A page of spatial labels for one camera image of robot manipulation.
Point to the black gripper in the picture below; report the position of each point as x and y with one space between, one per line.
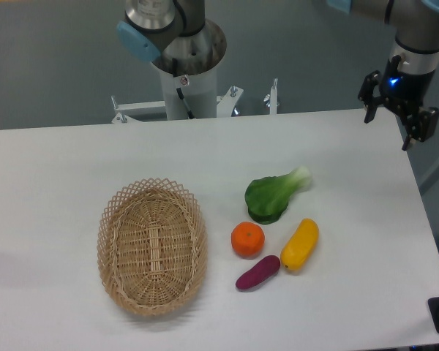
402 92

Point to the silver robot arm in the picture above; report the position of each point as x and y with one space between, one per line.
186 48

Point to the green bok choy vegetable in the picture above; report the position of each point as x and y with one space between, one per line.
268 198

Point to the yellow mango fruit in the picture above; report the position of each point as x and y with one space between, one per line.
301 245

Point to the orange tangerine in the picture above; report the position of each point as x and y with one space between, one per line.
247 239

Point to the purple sweet potato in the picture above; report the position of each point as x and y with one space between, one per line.
259 273

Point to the woven wicker basket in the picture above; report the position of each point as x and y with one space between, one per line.
152 250

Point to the white metal base frame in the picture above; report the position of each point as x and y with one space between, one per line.
227 106

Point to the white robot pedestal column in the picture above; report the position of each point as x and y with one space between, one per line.
189 96

